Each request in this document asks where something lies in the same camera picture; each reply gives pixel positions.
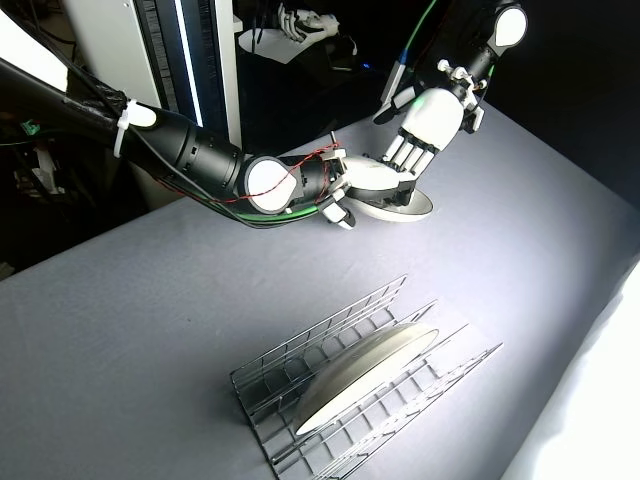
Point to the white zip tie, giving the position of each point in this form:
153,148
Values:
121,130

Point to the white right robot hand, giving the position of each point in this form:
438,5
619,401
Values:
372,172

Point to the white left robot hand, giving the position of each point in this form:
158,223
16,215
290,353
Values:
432,117

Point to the white display stand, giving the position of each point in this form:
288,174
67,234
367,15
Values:
270,45

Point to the grey tablecloth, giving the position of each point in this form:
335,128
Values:
150,325

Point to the white black robot torso column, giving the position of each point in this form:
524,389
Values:
115,50

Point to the spare white robotic hand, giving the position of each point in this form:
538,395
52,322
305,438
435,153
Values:
305,20

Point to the white plate with black rim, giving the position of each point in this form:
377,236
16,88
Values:
415,207
360,370

